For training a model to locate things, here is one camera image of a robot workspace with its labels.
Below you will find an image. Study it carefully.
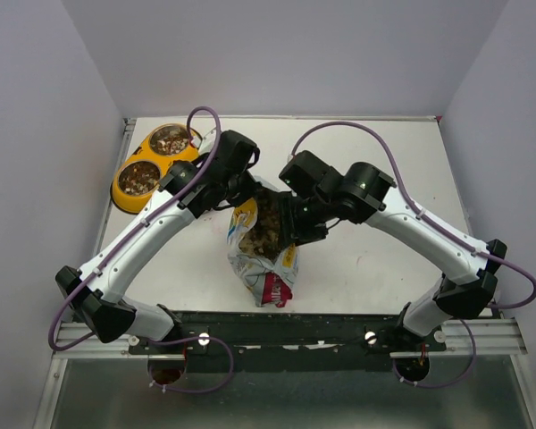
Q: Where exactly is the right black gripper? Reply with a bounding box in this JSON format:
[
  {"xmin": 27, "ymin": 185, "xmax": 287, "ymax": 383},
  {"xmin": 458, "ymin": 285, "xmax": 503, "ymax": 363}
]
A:
[{"xmin": 277, "ymin": 189, "xmax": 334, "ymax": 246}]

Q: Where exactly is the pet food bag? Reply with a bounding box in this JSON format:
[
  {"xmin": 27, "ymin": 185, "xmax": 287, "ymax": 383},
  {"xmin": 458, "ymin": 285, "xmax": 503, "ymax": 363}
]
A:
[{"xmin": 227, "ymin": 177, "xmax": 299, "ymax": 308}]

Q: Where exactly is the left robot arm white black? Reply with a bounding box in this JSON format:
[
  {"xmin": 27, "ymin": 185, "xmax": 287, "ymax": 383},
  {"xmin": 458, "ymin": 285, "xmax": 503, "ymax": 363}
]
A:
[{"xmin": 55, "ymin": 130, "xmax": 260, "ymax": 353}]

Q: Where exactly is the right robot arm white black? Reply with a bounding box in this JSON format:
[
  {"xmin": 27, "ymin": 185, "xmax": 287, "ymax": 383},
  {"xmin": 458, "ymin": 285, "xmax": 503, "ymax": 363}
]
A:
[{"xmin": 279, "ymin": 151, "xmax": 507, "ymax": 350}]

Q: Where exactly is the pet food kibble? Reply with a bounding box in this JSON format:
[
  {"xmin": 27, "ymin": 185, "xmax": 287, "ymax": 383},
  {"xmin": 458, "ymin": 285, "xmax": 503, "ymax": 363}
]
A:
[{"xmin": 110, "ymin": 123, "xmax": 282, "ymax": 261}]

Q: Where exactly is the yellow double pet bowl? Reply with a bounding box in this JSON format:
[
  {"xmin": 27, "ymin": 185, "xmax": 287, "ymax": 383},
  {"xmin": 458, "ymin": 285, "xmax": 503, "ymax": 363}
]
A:
[{"xmin": 110, "ymin": 123, "xmax": 201, "ymax": 215}]

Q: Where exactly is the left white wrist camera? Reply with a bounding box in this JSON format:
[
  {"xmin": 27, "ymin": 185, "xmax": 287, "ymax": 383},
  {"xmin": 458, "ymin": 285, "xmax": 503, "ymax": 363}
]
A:
[{"xmin": 193, "ymin": 128, "xmax": 217, "ymax": 153}]

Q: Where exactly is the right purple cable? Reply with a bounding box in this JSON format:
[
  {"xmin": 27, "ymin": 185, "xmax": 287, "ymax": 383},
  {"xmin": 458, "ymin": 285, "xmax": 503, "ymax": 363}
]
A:
[{"xmin": 288, "ymin": 121, "xmax": 536, "ymax": 390}]

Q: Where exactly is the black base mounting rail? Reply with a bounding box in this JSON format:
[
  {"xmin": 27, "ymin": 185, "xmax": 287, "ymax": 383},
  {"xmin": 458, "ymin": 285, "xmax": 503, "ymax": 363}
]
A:
[{"xmin": 129, "ymin": 311, "xmax": 446, "ymax": 374}]

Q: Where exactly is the aluminium frame rail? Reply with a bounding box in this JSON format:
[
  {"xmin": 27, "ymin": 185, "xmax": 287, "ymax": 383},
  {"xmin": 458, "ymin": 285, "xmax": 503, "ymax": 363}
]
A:
[{"xmin": 52, "ymin": 318, "xmax": 527, "ymax": 360}]

